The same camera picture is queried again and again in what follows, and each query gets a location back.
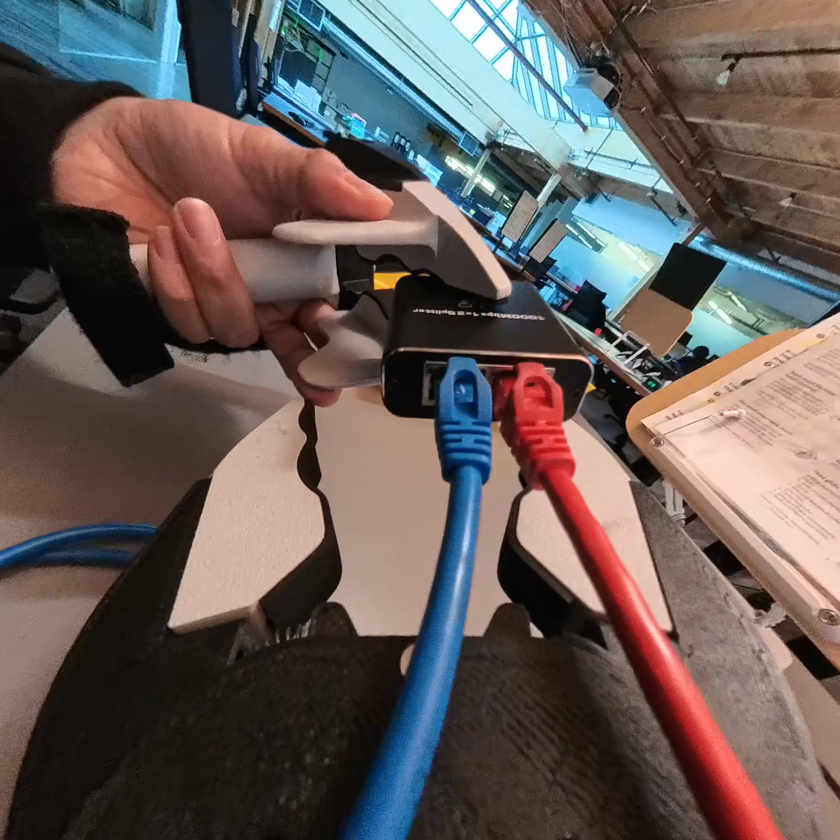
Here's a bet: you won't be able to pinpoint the black board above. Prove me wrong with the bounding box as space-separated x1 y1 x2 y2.
648 243 727 311

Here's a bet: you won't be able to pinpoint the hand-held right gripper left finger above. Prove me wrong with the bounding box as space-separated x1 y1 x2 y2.
167 397 343 636

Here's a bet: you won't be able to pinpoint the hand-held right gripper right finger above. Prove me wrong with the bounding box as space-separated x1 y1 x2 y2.
497 410 676 637

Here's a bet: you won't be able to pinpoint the brown board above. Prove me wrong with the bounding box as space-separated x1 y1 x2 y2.
619 289 694 358

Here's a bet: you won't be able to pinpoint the dark office chair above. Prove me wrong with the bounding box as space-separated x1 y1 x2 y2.
571 281 608 329

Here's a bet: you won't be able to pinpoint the standing whiteboard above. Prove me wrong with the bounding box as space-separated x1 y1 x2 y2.
528 220 568 263
500 190 539 244

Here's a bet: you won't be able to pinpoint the red ethernet cable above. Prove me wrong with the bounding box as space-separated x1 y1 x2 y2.
492 362 785 840

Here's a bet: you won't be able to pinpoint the yellow plastic bin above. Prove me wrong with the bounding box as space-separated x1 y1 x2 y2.
367 259 414 293

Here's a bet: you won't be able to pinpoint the person's left hand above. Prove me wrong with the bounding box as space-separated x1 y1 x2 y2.
51 97 395 408

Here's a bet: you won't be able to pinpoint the wooden document stand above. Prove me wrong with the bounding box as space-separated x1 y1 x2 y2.
625 314 840 657

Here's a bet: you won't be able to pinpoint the black network splitter box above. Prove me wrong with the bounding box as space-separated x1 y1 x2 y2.
381 274 595 421

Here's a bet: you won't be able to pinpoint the grey desk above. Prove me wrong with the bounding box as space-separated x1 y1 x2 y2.
0 308 631 828

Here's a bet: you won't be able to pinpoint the blue ethernet cable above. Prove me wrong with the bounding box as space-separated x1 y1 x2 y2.
0 356 494 840

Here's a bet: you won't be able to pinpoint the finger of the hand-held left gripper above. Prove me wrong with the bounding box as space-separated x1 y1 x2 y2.
297 307 395 389
272 182 514 303

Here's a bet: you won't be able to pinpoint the ceiling projector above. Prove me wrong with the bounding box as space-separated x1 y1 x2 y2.
563 62 623 119

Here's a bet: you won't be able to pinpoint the printed instruction papers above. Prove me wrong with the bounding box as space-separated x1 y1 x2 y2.
642 328 840 605

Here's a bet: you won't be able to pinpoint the person's left forearm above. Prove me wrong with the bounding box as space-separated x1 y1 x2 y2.
0 42 142 221

